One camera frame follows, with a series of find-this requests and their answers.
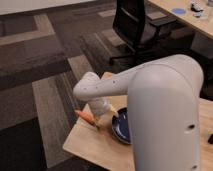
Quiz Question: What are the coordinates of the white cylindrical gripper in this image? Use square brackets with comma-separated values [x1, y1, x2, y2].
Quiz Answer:
[88, 97, 119, 128]

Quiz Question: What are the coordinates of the orange pepper with green stem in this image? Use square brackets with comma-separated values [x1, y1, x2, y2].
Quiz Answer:
[75, 110, 96, 127]

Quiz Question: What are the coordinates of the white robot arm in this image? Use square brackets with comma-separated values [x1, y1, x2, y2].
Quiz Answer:
[74, 54, 204, 171]

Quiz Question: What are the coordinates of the dark blue bowl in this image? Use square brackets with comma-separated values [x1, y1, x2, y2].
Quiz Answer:
[112, 107, 131, 144]

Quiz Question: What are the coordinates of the black office chair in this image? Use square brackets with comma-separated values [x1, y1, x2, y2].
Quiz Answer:
[109, 0, 176, 65]

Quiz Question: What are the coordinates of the black object at table edge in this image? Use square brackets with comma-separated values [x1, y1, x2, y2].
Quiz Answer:
[208, 134, 213, 144]

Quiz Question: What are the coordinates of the blue round disc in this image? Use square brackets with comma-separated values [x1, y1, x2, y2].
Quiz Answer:
[172, 8, 186, 14]

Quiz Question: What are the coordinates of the small grey clutter object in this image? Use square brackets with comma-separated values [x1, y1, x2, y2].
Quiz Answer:
[193, 12, 203, 18]

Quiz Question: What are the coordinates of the small white grey object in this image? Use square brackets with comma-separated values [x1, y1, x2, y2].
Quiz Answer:
[191, 2, 203, 12]

